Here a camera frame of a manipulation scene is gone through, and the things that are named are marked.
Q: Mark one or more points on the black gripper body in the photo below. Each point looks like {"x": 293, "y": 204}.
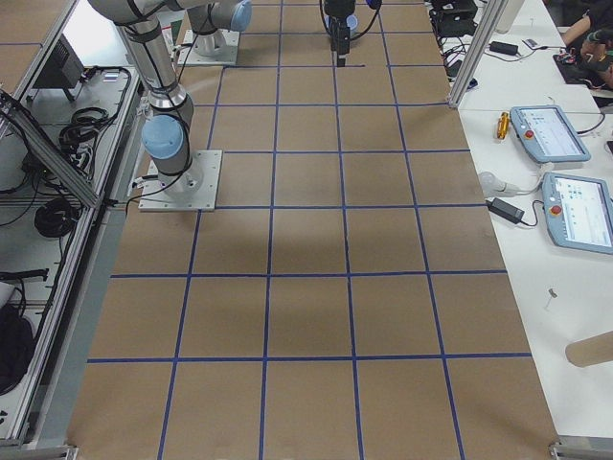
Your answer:
{"x": 336, "y": 11}

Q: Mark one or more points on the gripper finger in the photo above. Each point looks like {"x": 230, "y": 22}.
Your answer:
{"x": 341, "y": 58}

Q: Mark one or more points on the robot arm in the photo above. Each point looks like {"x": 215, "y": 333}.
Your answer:
{"x": 234, "y": 16}
{"x": 166, "y": 135}

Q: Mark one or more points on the blue bowl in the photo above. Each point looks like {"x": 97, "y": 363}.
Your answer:
{"x": 352, "y": 22}

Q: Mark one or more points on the gold cylinder tool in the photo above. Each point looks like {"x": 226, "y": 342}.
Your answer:
{"x": 503, "y": 125}

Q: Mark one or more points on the white light bulb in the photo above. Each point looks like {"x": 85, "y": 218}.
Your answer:
{"x": 492, "y": 186}

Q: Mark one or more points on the teach pendant far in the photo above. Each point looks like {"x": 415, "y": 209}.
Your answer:
{"x": 546, "y": 134}

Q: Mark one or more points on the teach pendant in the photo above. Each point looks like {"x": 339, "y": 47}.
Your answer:
{"x": 546, "y": 134}
{"x": 578, "y": 212}

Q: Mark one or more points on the black power adapter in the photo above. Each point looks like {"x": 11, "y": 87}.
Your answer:
{"x": 505, "y": 210}

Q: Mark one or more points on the teach pendant near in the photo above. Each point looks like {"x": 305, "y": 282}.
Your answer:
{"x": 578, "y": 212}

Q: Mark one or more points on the cardboard tube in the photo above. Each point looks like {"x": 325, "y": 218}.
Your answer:
{"x": 590, "y": 351}

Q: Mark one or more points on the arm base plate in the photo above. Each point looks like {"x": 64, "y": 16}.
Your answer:
{"x": 195, "y": 190}
{"x": 217, "y": 49}

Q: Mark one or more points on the aluminium frame post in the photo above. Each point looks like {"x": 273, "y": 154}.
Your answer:
{"x": 491, "y": 15}

